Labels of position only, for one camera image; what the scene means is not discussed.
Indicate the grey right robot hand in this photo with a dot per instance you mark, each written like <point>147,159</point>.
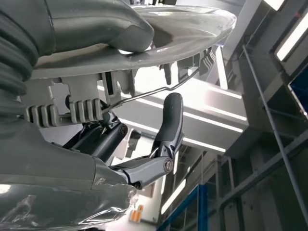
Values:
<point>47,165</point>

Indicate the blue metal shelf rack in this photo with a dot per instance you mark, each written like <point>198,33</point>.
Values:
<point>203,207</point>

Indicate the clear plastic film wrap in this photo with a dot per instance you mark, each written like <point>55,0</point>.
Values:
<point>72,210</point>

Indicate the ceiling light strip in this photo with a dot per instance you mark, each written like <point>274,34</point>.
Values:
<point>173,197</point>
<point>274,3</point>
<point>292,38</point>

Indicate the grey metal pipe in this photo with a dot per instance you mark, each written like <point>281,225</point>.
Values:
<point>276,134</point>

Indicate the orange wall sign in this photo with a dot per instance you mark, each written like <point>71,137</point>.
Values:
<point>136,214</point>

